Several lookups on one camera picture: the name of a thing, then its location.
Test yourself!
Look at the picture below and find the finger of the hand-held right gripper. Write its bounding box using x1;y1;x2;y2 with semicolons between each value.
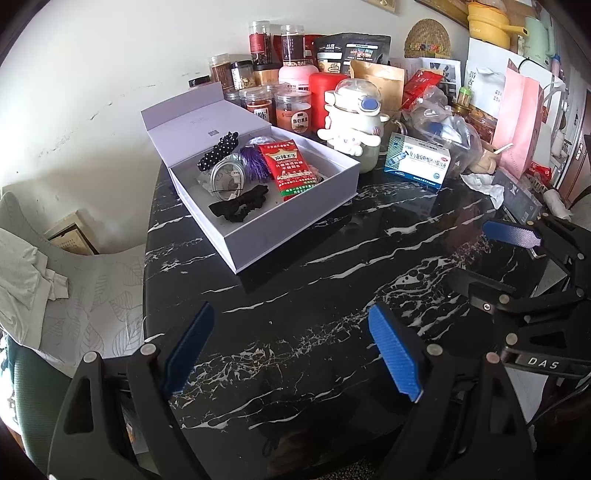
483;216;591;278
447;270;591;324

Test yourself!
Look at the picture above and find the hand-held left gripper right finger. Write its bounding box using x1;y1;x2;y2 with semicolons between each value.
368;303;536;480

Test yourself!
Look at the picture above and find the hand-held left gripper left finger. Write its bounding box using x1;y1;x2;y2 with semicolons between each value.
48;302;215;480

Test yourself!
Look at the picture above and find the white charging cable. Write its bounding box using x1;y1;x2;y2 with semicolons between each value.
210;157;249;197

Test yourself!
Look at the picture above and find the purple tasselled sachet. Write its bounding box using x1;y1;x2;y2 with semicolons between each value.
238;135;278;181

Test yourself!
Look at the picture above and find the black polka dot scrunchie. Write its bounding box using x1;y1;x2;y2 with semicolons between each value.
197;130;242;171

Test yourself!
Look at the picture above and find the lavender gift box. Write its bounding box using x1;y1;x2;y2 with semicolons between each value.
141;82;362;275

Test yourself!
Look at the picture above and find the dark grey flat box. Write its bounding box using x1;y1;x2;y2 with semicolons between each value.
494;168;543;224

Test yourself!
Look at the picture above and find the white plastic wrap roll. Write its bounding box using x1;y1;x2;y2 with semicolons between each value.
542;188;573;220

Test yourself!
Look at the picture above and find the crumpled white tissue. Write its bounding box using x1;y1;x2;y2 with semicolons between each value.
461;173;506;209

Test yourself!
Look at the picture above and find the small red packet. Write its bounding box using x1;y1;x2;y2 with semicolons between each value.
526;161;552;188

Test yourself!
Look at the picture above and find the brown wooden door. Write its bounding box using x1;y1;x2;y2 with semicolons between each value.
554;88;591;208

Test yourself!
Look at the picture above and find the leaf patterned chair cover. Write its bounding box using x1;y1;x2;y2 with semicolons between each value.
0;189;148;370

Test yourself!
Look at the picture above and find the pink paper bag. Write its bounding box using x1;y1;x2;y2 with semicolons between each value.
490;69;542;178

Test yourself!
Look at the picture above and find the blue white medicine box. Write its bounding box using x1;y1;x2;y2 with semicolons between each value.
384;133;451;189

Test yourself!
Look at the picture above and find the clear plastic bag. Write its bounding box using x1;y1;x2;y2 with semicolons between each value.
406;90;483;176

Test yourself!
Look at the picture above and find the white paper bag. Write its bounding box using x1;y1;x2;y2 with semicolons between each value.
466;37;552;118

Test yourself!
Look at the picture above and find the dark green chair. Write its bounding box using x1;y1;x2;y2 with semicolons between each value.
0;335;70;476

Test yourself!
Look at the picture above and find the beige perforated box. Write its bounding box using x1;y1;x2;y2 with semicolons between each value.
44;210;100;254

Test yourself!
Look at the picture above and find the red snack bag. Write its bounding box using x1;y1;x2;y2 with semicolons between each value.
402;69;444;109

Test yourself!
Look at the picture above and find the light grey cloth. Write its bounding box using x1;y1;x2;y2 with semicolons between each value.
0;228;72;344

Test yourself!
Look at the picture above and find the white cartoon dog cup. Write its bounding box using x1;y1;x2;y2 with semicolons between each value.
317;78;384;174

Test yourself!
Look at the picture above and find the kraft paper pouch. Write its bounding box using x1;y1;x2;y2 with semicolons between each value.
349;59;406;114

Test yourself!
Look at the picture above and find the light green kettle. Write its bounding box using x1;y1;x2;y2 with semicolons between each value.
523;16;557;68

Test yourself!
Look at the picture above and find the yellow pot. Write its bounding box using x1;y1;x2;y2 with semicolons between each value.
467;2;527;49

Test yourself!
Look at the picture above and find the round woven mat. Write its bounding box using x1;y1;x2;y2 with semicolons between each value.
404;18;451;58

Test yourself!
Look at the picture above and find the red canister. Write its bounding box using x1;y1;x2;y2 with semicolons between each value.
308;72;347;132

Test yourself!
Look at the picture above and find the black printed pouch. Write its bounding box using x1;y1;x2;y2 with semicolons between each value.
314;32;392;75

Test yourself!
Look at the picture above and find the clear jar with orange label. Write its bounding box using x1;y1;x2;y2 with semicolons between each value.
276;90;313;134

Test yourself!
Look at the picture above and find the clear jar with red contents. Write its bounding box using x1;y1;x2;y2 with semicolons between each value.
245;88;277;125

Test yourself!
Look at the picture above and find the pink canister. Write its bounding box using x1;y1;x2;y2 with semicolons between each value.
278;65;319;86

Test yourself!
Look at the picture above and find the jar of brown powder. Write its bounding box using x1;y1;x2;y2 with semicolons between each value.
209;54;233;90

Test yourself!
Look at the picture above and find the jar of nuts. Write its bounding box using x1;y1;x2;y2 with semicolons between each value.
229;61;256;89

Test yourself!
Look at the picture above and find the tall jar with dark label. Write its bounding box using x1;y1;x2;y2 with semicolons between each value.
280;24;308;68

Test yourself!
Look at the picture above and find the tall jar with red label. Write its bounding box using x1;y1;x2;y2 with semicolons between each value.
248;21;273;68

